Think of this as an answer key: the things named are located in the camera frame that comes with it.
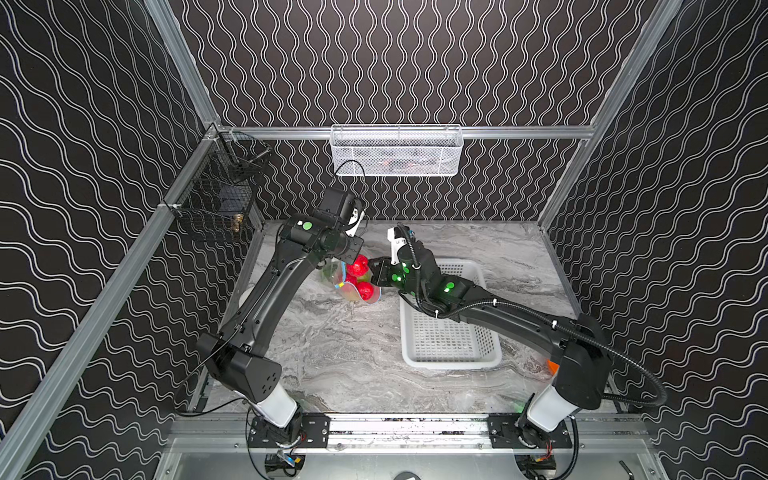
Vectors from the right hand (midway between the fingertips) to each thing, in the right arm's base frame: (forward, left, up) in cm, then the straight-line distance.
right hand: (367, 263), depth 76 cm
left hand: (+3, +3, +4) cm, 6 cm away
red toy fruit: (0, +1, -12) cm, 13 cm away
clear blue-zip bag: (-4, +3, -5) cm, 7 cm away
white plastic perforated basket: (-9, -18, -26) cm, 33 cm away
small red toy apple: (-2, +2, +1) cm, 3 cm away
